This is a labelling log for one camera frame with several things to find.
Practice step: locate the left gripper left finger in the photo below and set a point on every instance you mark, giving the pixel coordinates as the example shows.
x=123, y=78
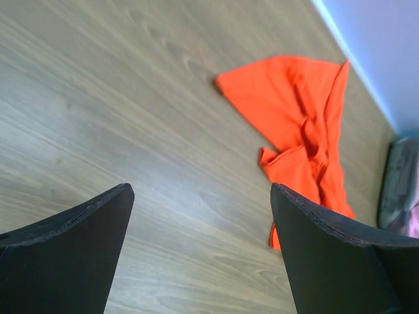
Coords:
x=66, y=263

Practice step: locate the orange t shirt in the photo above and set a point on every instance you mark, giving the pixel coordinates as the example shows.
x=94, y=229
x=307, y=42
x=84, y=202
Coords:
x=296, y=104

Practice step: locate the pink t shirt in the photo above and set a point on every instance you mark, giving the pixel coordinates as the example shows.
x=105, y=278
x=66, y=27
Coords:
x=413, y=225

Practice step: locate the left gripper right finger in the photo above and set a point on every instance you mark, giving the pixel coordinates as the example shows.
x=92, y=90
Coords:
x=338, y=265

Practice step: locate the teal laundry basket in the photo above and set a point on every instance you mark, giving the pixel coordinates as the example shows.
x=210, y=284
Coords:
x=399, y=191

